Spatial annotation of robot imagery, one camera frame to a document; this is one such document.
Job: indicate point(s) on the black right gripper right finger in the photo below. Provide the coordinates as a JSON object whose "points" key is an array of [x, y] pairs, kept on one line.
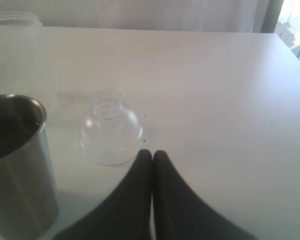
{"points": [[180, 214]]}

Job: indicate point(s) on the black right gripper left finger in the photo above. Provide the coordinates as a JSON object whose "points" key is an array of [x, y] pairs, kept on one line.
{"points": [[125, 213]]}

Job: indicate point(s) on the stainless steel tumbler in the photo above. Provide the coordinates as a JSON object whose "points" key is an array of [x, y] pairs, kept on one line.
{"points": [[28, 192]]}

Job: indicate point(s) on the translucent plastic container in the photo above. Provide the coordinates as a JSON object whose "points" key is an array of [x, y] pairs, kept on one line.
{"points": [[24, 66]]}

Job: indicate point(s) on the clear dome strainer lid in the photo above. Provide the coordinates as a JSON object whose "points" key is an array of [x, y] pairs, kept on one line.
{"points": [[110, 133]]}

